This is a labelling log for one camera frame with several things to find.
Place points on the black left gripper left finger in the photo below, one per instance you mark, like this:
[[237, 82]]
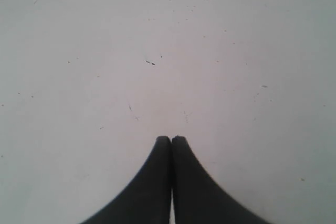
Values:
[[147, 197]]

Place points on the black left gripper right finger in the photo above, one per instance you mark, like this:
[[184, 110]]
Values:
[[197, 197]]

